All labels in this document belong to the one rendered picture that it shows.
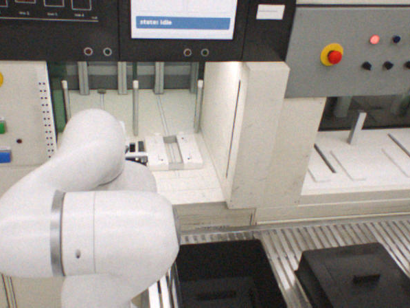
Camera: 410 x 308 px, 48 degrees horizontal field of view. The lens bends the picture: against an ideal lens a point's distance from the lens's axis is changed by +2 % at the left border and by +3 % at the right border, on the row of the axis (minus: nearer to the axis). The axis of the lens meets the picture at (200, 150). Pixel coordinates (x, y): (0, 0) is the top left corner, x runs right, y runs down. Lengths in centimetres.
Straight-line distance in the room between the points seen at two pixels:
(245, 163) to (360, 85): 44
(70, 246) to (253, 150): 100
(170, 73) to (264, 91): 101
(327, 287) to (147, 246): 97
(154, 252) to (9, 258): 16
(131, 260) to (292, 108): 103
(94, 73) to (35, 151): 91
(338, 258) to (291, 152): 37
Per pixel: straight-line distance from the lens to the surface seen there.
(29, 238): 55
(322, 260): 153
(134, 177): 91
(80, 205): 55
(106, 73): 228
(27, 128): 142
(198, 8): 127
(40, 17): 126
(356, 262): 156
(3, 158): 146
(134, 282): 60
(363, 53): 150
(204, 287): 149
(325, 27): 140
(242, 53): 135
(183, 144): 186
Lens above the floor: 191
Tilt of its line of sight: 34 degrees down
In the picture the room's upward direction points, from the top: 6 degrees clockwise
